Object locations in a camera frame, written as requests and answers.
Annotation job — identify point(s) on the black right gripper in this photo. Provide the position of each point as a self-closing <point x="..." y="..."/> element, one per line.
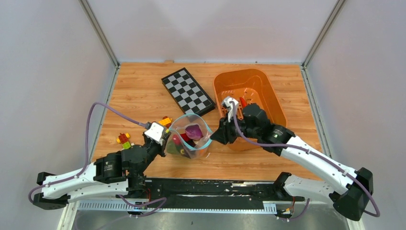
<point x="223" y="134"/>

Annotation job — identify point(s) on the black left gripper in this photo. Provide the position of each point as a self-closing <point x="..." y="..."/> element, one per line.
<point x="163" y="147"/>

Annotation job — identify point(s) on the green toy pepper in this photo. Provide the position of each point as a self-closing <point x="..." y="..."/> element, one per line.
<point x="173" y="148"/>

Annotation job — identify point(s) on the purple toy onion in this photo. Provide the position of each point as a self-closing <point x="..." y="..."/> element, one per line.
<point x="194" y="132"/>

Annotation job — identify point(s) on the clear zip top bag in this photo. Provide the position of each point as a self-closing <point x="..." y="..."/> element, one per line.
<point x="194" y="149"/>

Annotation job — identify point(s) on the red toy chili pepper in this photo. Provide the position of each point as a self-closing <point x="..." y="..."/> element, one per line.
<point x="185" y="137"/>

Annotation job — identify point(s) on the orange plastic basket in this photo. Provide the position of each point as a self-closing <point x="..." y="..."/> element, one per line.
<point x="250" y="85"/>

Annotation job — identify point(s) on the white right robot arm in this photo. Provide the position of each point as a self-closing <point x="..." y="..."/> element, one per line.
<point x="347" y="190"/>

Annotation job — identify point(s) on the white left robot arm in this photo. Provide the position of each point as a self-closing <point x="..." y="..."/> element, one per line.
<point x="117" y="174"/>

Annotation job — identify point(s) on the yellow toy brick car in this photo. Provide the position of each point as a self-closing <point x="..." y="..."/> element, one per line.
<point x="166" y="121"/>

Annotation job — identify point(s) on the red green toy brick car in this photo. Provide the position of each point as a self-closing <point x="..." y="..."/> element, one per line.
<point x="124" y="140"/>

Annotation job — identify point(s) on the orange red toy carrot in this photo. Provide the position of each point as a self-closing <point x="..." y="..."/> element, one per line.
<point x="243" y="102"/>

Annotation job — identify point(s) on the black white chessboard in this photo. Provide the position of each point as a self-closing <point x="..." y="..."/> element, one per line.
<point x="188" y="94"/>

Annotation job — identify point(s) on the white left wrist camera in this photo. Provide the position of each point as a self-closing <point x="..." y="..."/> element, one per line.
<point x="156" y="132"/>

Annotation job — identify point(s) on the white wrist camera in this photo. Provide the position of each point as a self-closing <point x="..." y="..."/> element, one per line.
<point x="156" y="132"/>
<point x="231" y="104"/>

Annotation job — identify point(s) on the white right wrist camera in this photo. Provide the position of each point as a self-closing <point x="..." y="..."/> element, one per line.
<point x="231" y="104"/>

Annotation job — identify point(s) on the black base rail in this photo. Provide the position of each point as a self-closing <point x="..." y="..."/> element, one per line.
<point x="212" y="194"/>

